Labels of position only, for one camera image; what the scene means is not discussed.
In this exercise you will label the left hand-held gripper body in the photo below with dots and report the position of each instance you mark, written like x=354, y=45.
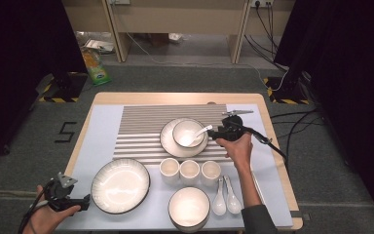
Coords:
x=60, y=198

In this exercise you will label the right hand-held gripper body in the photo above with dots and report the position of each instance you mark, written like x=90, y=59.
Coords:
x=233, y=130

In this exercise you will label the white ceramic spoon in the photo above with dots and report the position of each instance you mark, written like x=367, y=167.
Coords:
x=233, y=203
x=219, y=204
x=204, y=130

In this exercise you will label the small white plate dark rim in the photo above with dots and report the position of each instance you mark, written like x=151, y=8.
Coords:
x=188, y=152

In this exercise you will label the white bowl with dark rim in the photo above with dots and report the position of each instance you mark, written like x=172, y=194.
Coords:
x=188, y=208
x=181, y=126

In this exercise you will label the white ceramic cup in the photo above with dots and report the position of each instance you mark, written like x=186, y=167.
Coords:
x=190, y=170
x=211, y=170
x=169, y=169

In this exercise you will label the person's right hand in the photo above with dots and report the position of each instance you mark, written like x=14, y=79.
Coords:
x=238, y=151

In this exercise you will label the person's left hand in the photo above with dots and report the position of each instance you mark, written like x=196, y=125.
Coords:
x=47, y=221

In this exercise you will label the large white plate dark rim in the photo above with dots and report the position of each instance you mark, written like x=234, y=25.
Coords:
x=120, y=187

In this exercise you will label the black stand base hazard tape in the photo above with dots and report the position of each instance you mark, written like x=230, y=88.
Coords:
x=65, y=89
x=285, y=94

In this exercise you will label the light blue table mat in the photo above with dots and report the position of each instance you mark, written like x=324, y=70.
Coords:
x=100, y=130

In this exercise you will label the striped woven placemat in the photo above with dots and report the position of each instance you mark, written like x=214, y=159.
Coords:
x=142, y=117

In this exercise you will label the crumpled white paper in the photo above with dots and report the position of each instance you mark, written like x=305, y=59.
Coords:
x=175, y=38

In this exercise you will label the grey tape strip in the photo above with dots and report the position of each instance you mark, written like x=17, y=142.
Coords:
x=296, y=214

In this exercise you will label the beige wooden desk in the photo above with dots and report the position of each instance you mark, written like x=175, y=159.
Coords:
x=175, y=19

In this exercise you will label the black curtain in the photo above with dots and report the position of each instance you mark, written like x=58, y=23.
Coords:
x=354, y=81
x=19, y=65

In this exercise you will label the green snack bag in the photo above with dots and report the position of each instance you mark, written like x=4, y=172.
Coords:
x=97, y=68

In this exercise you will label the white paper packet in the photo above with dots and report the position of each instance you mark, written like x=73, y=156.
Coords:
x=99, y=45

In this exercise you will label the white wall socket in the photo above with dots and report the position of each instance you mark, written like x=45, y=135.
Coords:
x=261, y=3

